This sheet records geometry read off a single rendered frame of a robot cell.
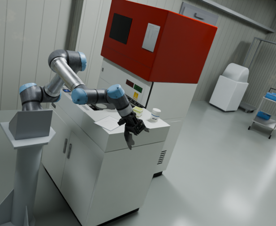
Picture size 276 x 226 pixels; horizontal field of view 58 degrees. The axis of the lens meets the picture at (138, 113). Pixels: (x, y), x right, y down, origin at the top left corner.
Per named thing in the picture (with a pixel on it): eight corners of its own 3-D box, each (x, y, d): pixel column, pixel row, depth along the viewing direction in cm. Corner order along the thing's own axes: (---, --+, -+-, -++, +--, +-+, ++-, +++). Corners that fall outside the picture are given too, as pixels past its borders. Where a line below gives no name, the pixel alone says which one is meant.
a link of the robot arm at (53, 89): (33, 91, 179) (63, 45, 143) (53, 91, 189) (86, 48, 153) (36, 106, 176) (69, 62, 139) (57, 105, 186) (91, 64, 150)
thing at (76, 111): (62, 99, 234) (64, 85, 229) (91, 126, 198) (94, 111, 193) (53, 99, 228) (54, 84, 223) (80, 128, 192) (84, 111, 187)
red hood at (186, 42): (148, 61, 319) (162, 12, 297) (197, 84, 266) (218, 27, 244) (99, 55, 269) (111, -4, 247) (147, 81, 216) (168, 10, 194)
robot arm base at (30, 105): (22, 114, 155) (19, 99, 158) (20, 121, 168) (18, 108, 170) (47, 111, 163) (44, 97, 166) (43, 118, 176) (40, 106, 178)
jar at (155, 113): (153, 118, 212) (157, 107, 209) (159, 121, 207) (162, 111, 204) (148, 118, 207) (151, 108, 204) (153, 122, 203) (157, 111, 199)
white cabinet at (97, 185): (91, 157, 303) (105, 96, 274) (140, 212, 241) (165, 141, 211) (38, 168, 261) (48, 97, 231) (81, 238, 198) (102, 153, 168)
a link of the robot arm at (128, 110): (113, 109, 125) (124, 100, 128) (117, 116, 127) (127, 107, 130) (122, 111, 119) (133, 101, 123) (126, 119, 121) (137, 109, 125)
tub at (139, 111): (134, 113, 210) (135, 106, 208) (141, 116, 208) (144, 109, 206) (130, 115, 203) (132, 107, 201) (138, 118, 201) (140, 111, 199)
